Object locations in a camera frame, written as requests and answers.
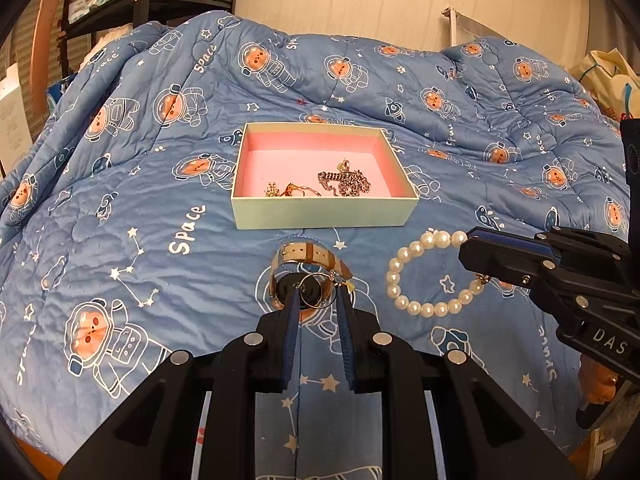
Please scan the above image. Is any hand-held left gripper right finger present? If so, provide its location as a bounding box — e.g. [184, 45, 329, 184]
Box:
[336, 286, 581, 480]

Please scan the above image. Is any black metal shelf rack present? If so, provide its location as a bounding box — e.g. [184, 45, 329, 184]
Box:
[55, 0, 239, 63]

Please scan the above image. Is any louvered closet door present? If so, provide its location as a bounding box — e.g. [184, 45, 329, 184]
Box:
[0, 0, 68, 143]

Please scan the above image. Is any blue astronaut print blanket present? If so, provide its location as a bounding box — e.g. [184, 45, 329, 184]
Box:
[0, 10, 640, 480]

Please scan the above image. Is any mint box with pink inside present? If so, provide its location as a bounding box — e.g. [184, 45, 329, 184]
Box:
[230, 121, 420, 230]

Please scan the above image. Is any dark metal chain bracelet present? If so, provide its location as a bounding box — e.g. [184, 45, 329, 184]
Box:
[317, 159, 374, 197]

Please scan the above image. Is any tall white cardboard box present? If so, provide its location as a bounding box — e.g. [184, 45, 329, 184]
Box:
[0, 62, 36, 177]

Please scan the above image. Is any thin silver bangle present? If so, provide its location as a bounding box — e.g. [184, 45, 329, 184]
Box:
[300, 272, 335, 309]

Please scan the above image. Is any white pearl bracelet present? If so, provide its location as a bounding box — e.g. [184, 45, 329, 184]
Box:
[386, 230, 485, 319]

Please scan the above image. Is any gold bangle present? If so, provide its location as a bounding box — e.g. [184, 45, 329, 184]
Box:
[280, 183, 324, 199]

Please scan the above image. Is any yellow shopping bag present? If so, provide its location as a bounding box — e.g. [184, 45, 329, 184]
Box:
[570, 49, 640, 122]

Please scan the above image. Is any wristwatch with tan strap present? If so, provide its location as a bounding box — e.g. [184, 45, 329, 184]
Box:
[267, 240, 354, 312]

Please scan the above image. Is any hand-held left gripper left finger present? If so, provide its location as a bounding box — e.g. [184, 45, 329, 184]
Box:
[60, 292, 302, 480]

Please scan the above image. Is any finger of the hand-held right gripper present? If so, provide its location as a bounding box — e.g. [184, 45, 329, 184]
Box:
[459, 240, 632, 337]
[467, 226, 640, 273]

